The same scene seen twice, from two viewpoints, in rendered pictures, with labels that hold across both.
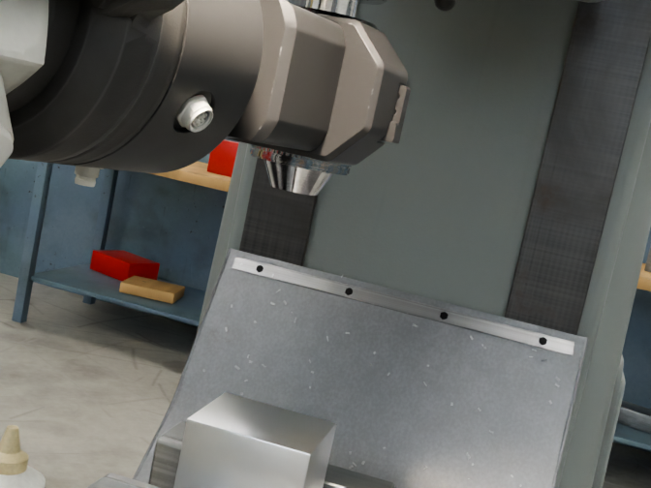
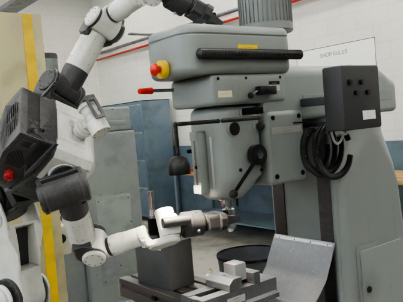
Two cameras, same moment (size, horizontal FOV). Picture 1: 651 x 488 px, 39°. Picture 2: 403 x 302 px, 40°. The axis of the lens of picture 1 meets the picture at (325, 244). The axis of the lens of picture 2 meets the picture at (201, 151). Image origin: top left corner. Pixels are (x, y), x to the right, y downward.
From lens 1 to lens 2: 1.66 m
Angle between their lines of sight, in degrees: 39
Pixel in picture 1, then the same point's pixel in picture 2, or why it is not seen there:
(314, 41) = (213, 219)
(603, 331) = (341, 240)
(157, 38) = (191, 226)
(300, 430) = (237, 262)
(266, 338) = (280, 251)
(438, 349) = (309, 249)
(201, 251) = not seen: outside the picture
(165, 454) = not seen: hidden behind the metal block
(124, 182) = not seen: hidden behind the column
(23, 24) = (178, 229)
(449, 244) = (309, 226)
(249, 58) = (203, 224)
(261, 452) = (230, 265)
